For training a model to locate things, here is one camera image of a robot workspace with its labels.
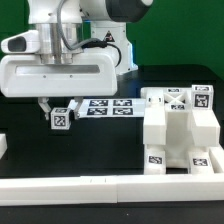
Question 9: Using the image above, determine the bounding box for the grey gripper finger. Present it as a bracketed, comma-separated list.
[69, 97, 83, 120]
[38, 97, 51, 120]

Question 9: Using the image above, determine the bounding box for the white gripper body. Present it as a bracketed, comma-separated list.
[0, 29, 118, 99]

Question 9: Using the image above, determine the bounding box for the white tagged cube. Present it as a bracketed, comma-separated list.
[51, 108, 71, 130]

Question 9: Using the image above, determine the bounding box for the white tagged block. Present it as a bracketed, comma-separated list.
[144, 146, 166, 175]

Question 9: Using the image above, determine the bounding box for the white chair seat block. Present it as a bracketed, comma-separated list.
[165, 112, 193, 168]

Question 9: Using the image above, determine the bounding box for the small tagged cube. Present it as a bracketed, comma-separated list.
[191, 85, 214, 110]

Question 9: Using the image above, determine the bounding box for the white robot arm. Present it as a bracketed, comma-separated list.
[0, 0, 153, 114]

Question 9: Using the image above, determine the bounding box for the white tagged sheet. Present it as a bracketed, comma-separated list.
[79, 98, 145, 118]

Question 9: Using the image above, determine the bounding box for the white block left edge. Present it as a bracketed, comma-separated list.
[0, 134, 7, 159]

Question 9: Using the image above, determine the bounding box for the grey hose cable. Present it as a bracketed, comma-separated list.
[56, 0, 108, 51]

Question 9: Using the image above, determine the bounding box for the white right rail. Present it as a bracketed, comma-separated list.
[209, 146, 224, 174]

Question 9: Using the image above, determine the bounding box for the white rail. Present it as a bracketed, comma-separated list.
[0, 174, 224, 206]
[209, 146, 224, 174]

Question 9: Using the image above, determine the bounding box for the white front rail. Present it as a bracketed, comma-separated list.
[0, 174, 224, 206]

